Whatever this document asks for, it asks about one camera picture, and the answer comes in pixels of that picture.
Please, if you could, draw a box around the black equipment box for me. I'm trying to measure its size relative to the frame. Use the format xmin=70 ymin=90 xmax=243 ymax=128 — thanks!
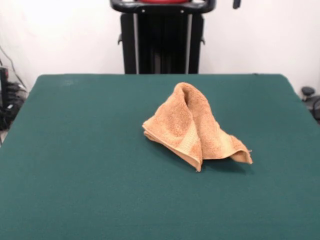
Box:
xmin=0 ymin=66 xmax=10 ymax=111

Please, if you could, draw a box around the dark green table cloth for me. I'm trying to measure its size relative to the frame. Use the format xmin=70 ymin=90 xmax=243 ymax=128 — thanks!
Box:
xmin=0 ymin=73 xmax=320 ymax=240

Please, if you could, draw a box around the black cable bundle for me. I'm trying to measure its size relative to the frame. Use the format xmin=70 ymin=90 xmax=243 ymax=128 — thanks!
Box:
xmin=0 ymin=81 xmax=29 ymax=131

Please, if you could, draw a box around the orange terry towel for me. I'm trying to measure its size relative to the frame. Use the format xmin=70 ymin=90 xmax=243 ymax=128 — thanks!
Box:
xmin=141 ymin=81 xmax=254 ymax=173

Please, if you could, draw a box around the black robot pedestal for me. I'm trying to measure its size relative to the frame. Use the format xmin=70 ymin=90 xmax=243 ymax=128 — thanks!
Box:
xmin=109 ymin=0 xmax=217 ymax=75

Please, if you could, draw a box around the grey wall cable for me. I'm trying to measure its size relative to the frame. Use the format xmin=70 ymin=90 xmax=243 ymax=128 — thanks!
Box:
xmin=0 ymin=46 xmax=28 ymax=91

